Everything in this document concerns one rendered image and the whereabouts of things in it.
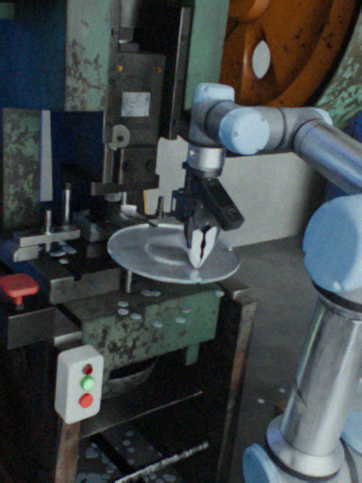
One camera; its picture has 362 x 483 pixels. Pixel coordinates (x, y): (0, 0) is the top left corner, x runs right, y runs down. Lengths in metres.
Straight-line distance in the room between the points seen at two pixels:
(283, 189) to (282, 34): 2.22
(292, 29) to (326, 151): 0.57
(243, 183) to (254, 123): 2.42
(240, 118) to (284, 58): 0.54
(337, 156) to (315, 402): 0.39
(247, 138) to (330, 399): 0.44
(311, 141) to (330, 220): 0.32
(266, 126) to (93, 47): 0.40
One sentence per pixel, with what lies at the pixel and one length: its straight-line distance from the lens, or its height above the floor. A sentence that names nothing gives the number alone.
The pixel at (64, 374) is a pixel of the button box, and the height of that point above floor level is 0.60.
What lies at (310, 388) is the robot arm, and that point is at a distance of 0.91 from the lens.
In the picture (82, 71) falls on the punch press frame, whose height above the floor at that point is 1.14.
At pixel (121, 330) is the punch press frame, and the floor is 0.60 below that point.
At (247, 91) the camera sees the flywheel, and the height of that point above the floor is 1.09.
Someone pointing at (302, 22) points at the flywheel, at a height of 1.26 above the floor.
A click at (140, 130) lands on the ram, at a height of 1.01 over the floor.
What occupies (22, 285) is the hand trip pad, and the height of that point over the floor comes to 0.76.
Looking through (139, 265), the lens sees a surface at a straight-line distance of 1.27.
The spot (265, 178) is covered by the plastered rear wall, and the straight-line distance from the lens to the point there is 3.60.
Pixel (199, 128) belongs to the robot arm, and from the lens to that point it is 1.18.
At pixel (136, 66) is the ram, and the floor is 1.14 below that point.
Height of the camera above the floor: 1.29
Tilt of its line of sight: 21 degrees down
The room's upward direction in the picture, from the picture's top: 7 degrees clockwise
